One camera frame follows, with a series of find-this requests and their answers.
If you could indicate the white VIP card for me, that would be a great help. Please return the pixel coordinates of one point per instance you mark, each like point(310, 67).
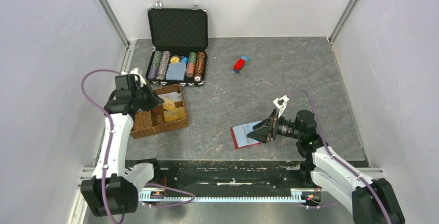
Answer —
point(174, 96)

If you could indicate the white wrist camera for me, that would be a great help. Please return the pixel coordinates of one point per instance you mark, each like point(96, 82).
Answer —
point(281, 104)
point(139, 77)

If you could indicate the yellow dealer button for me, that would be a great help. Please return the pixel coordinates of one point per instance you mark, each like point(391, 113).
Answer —
point(175, 59)

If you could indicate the orange VIP card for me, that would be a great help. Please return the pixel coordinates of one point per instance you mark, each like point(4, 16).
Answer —
point(174, 115)

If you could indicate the brown orange chip stack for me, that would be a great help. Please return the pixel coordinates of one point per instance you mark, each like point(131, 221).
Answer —
point(199, 66)

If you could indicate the gold card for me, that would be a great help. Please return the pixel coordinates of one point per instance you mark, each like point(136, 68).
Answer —
point(169, 104)

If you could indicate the green red chip stack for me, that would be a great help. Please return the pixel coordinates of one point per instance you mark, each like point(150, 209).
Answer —
point(191, 65)

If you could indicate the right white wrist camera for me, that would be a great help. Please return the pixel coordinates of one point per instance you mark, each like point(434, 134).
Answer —
point(281, 104)

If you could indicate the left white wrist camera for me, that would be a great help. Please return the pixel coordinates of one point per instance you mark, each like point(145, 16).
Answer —
point(139, 77)

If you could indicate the blue playing card deck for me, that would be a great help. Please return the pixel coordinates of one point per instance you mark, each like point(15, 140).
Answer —
point(176, 71)

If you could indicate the black poker chip case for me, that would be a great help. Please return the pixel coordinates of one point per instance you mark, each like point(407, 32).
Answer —
point(180, 31)

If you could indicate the brown woven divided basket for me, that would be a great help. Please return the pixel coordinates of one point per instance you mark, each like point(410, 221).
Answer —
point(154, 122)

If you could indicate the red leather card holder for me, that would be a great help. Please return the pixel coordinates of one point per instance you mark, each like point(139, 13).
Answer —
point(239, 135)

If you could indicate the red blue toy brick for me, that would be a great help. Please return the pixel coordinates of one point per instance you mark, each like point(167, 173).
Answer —
point(240, 64)

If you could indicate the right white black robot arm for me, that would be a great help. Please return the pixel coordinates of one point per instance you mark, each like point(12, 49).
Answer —
point(368, 200)

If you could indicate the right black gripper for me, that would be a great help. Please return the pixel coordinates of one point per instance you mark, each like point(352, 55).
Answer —
point(272, 122)

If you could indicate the green purple chip stack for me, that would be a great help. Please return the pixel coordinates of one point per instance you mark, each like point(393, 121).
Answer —
point(155, 65)

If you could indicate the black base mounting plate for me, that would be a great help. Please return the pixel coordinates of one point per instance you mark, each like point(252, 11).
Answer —
point(234, 178)

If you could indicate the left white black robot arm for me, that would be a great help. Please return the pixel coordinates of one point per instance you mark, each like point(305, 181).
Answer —
point(112, 190)

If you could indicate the white toothed cable rail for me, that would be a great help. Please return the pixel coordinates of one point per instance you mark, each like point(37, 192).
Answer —
point(295, 197)

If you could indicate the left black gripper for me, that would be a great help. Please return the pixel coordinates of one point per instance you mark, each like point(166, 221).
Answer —
point(155, 100)

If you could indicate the grey purple chip stack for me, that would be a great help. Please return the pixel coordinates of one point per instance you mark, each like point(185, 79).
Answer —
point(163, 65)

